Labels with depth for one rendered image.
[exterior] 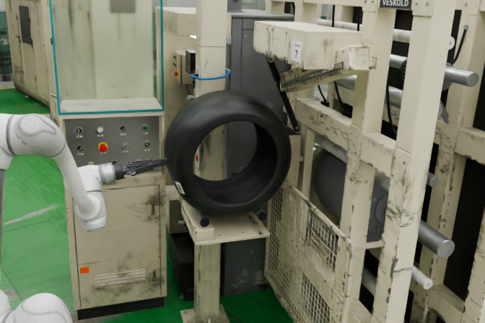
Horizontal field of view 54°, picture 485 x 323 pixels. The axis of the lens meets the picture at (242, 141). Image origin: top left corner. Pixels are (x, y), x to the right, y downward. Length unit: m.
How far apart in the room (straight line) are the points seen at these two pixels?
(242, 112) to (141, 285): 1.43
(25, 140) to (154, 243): 1.51
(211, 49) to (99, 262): 1.41
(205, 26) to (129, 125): 0.73
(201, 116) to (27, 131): 0.77
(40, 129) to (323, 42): 1.05
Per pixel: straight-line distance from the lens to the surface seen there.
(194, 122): 2.04
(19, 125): 1.58
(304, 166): 2.63
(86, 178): 2.11
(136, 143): 2.72
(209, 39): 2.35
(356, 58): 1.84
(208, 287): 2.85
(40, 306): 1.58
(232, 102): 2.07
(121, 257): 2.95
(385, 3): 1.96
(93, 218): 2.05
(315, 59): 1.86
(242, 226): 2.38
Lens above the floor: 1.91
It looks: 17 degrees down
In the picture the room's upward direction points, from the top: 2 degrees clockwise
